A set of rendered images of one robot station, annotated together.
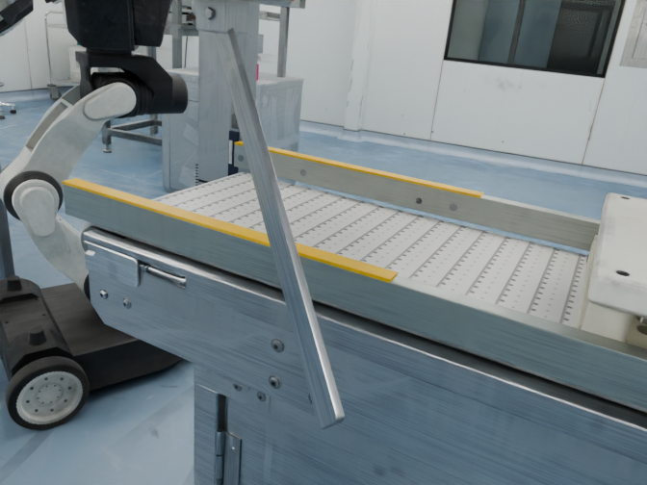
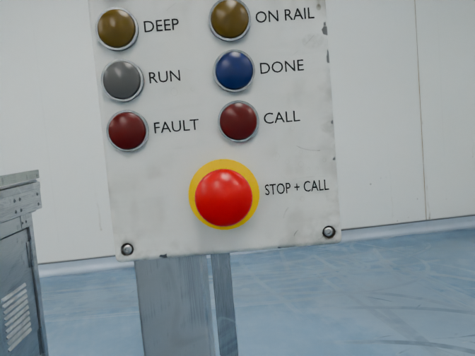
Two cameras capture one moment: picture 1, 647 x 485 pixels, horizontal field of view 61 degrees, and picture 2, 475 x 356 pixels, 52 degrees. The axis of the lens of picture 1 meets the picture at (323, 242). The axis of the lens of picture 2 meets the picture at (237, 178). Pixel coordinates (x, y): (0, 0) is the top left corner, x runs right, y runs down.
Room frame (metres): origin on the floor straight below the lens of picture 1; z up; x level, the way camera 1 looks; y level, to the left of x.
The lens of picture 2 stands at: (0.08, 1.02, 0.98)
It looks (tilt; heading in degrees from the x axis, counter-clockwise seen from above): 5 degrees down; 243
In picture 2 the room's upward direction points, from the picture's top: 5 degrees counter-clockwise
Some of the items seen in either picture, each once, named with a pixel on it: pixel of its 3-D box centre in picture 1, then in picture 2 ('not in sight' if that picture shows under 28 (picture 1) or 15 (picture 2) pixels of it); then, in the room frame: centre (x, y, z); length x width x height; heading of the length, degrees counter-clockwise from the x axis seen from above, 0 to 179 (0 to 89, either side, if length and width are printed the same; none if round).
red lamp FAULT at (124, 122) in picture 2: not in sight; (126, 131); (-0.01, 0.67, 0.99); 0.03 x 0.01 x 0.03; 154
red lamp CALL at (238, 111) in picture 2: not in sight; (238, 121); (-0.08, 0.70, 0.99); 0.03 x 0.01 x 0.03; 154
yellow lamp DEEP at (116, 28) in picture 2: not in sight; (116, 28); (-0.01, 0.67, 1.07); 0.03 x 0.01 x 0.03; 154
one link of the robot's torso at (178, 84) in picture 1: (135, 84); not in sight; (1.62, 0.58, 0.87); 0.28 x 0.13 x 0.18; 128
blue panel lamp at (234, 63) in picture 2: not in sight; (234, 70); (-0.08, 0.70, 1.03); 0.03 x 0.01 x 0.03; 154
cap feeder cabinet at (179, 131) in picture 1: (232, 140); not in sight; (3.27, 0.60, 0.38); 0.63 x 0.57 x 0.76; 70
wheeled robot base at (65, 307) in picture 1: (110, 300); not in sight; (1.56, 0.67, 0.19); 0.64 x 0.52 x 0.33; 128
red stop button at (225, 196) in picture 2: not in sight; (223, 195); (-0.06, 0.70, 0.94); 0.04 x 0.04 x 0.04; 64
